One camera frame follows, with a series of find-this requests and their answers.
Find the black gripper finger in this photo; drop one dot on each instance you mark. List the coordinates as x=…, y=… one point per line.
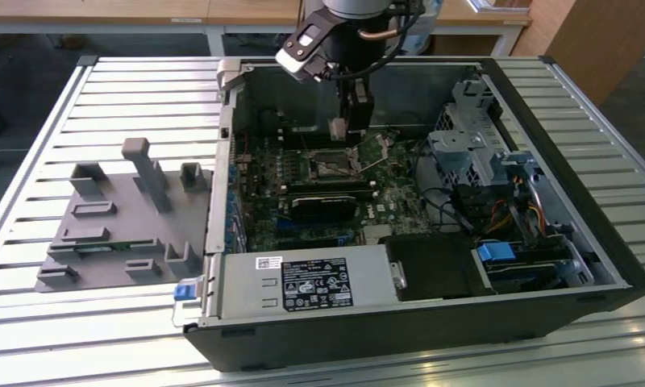
x=343, y=101
x=361, y=117

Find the square CPU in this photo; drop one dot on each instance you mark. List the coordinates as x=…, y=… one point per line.
x=337, y=130

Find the CPU socket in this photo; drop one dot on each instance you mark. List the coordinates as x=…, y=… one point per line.
x=333, y=165

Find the black expansion slot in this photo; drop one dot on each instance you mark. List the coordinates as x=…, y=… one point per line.
x=306, y=242

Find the perforated silver drive cage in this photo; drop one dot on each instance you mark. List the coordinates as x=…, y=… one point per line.
x=446, y=169

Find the silver plate with hole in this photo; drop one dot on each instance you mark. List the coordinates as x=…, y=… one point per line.
x=467, y=153

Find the green motherboard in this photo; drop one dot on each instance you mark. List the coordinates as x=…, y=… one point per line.
x=402, y=201

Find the white paper stack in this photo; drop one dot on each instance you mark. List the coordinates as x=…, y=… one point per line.
x=481, y=4

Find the silver finned heat sink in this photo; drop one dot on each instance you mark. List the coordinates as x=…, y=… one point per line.
x=377, y=234

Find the grey-blue plastic drive latch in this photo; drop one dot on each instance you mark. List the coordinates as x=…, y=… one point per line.
x=515, y=159

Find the hard disk in blue carrier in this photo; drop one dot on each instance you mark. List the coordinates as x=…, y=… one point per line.
x=494, y=254

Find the wooden cabinet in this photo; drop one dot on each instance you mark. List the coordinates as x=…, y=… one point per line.
x=595, y=40

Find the wooden desk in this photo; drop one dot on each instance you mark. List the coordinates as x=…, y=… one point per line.
x=111, y=12

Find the silver power supply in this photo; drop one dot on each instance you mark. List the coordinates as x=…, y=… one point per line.
x=246, y=290

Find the grey parts rack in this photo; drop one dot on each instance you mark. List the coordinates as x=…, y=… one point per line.
x=123, y=209

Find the green RAM stick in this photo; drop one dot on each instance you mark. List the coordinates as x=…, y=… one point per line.
x=134, y=244

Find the blue case latch tab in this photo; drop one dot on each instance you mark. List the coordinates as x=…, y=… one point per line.
x=185, y=293

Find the silver disk bay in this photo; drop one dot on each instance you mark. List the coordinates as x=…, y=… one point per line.
x=574, y=270

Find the black open PC case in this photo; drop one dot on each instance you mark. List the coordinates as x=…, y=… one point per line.
x=354, y=342

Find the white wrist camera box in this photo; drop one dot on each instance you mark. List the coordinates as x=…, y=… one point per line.
x=301, y=60

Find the grey case corner bracket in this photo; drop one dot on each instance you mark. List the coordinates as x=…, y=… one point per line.
x=227, y=74

